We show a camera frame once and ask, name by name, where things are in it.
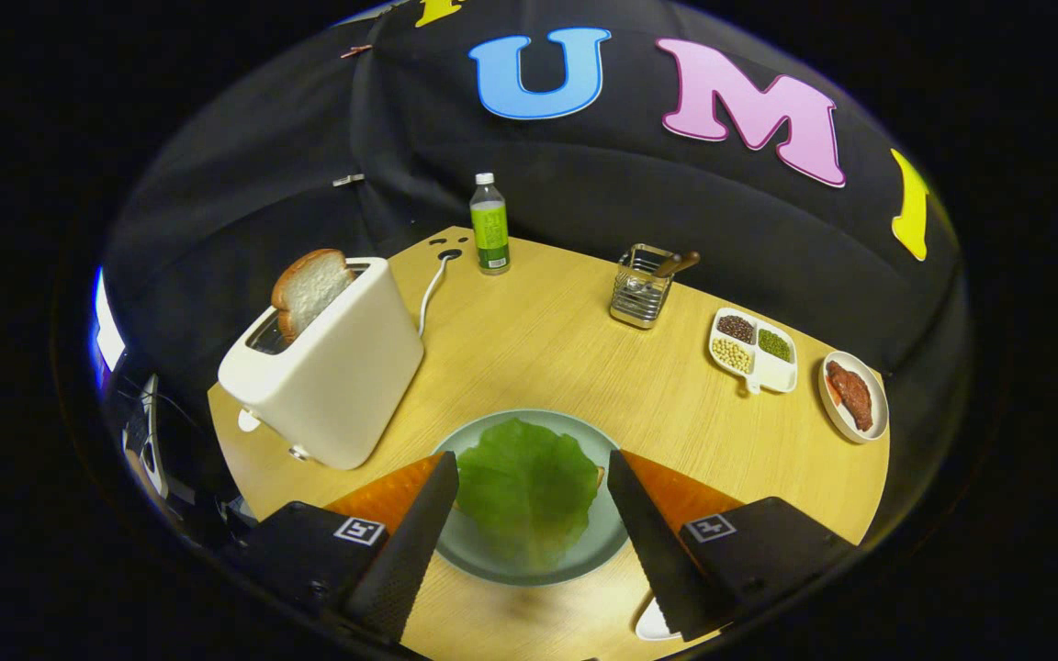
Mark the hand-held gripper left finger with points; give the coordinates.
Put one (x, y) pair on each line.
(410, 551)

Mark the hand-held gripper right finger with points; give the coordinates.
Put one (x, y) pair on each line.
(658, 551)

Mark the green lettuce leaf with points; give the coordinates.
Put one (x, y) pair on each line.
(529, 487)

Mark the toasted bread slice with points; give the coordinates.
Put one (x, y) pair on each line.
(309, 289)

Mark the white leaf-shaped plate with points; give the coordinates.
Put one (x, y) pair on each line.
(650, 626)

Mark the pale green round plate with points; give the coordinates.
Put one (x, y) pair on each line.
(492, 562)

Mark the white toaster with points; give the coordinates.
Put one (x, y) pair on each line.
(345, 367)

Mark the pile of yellow soybeans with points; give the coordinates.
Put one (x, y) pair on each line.
(731, 354)

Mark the white divided dish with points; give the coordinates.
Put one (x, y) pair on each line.
(777, 372)

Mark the pile of red beans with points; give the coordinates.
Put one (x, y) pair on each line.
(736, 328)

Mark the pile of green beans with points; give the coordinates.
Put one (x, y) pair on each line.
(775, 344)

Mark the red meat slice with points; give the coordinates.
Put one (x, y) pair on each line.
(852, 395)

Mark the round white plate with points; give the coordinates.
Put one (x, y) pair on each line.
(879, 404)

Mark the green label drink bottle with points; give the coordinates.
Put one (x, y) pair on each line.
(490, 229)

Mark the white cloth clip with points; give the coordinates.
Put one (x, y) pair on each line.
(348, 180)

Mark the red cloth clip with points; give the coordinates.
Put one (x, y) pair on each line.
(356, 50)

